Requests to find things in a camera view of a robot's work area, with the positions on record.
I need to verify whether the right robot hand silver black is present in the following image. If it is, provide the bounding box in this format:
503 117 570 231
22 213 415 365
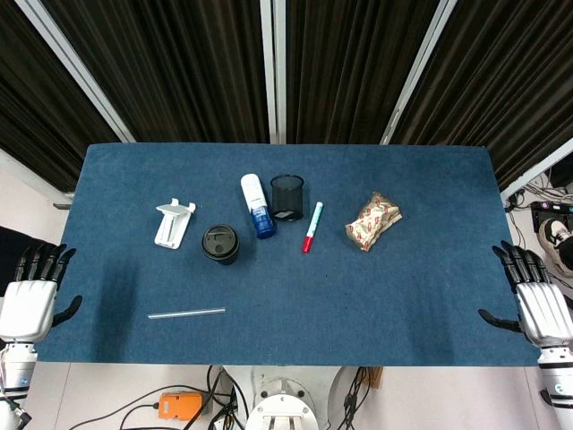
477 240 573 348

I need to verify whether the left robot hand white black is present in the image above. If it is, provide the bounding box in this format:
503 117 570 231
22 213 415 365
0 244 84 344

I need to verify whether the clear plastic straw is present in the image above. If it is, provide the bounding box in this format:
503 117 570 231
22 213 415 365
147 306 227 320

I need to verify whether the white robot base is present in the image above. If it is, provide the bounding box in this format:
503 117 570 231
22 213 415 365
244 365 320 430

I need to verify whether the black coffee cup with lid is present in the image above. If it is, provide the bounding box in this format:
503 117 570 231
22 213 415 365
201 223 241 266

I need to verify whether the white black sneaker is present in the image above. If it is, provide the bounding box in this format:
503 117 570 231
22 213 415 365
538 218 573 275

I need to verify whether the black trouser leg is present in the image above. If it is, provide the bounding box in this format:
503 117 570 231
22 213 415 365
0 226 59 288

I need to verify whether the black electronic device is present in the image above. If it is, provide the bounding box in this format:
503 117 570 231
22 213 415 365
530 200 573 233

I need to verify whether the white plastic phone stand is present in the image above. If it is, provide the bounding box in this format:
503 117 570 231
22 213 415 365
154 197 197 248

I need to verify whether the orange box device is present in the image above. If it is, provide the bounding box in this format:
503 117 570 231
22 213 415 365
158 391 206 422

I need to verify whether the gold red snack packet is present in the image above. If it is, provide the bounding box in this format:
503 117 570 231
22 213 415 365
345 191 403 254

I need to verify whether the dark curtain panel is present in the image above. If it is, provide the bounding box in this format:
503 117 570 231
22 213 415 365
40 0 270 144
285 0 442 145
0 0 123 194
393 0 573 192

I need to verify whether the blue felt table cloth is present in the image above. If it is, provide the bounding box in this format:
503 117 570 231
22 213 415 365
30 142 542 368

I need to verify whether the white marker with red cap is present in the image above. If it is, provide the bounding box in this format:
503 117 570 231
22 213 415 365
301 201 325 255

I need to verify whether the white and blue bottle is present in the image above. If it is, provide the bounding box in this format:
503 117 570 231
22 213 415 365
240 173 278 240

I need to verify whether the black mesh pen holder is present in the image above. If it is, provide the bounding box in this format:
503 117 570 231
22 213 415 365
269 174 306 223

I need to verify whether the tangle of thin cables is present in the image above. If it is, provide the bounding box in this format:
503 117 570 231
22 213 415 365
504 169 573 214

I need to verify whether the white frame post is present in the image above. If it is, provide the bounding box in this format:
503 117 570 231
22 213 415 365
500 137 573 202
13 0 137 143
379 0 458 146
260 0 288 145

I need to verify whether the black floor cable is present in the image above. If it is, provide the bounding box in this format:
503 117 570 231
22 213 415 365
119 365 247 430

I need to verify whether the black cable bundle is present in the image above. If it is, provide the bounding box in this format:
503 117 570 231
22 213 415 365
342 365 373 430

